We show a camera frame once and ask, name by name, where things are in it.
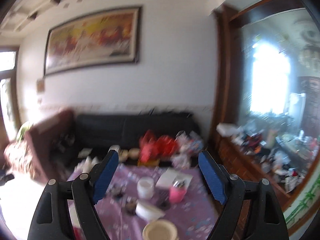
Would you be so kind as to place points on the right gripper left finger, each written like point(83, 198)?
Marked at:
point(52, 220)

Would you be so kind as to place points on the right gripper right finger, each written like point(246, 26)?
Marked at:
point(265, 219)

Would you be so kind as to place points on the large white foam bowl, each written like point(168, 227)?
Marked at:
point(148, 212)

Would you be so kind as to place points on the large cream plastic bowl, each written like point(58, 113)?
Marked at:
point(161, 229)

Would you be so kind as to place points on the wooden brick-pattern counter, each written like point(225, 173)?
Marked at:
point(248, 168)

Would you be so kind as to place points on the small black device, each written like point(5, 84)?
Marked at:
point(117, 191)

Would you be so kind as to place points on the floral blanket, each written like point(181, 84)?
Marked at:
point(18, 156)

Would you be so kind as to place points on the maroon armchair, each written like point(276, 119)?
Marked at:
point(39, 139)

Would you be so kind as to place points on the dark jar with cork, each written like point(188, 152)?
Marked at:
point(130, 205)

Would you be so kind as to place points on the purple floral tablecloth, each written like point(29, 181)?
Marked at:
point(194, 217)

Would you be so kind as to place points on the pink knit-sleeved bottle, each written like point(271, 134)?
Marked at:
point(177, 191)

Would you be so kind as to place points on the black leather sofa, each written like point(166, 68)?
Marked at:
point(100, 132)

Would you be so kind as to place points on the white plastic jar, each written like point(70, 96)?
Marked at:
point(145, 188)

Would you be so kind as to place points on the white box on counter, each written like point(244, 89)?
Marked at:
point(228, 130)

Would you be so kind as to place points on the black phone stand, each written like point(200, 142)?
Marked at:
point(163, 199)

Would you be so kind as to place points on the white paper box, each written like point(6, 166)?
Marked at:
point(167, 179)

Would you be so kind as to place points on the clear plastic bag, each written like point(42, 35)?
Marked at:
point(190, 144)

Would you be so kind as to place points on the red plastic bag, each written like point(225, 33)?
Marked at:
point(153, 148)

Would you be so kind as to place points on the framed horse painting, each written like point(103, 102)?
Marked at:
point(110, 36)

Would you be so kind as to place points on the small wall plaque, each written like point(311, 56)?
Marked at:
point(40, 86)

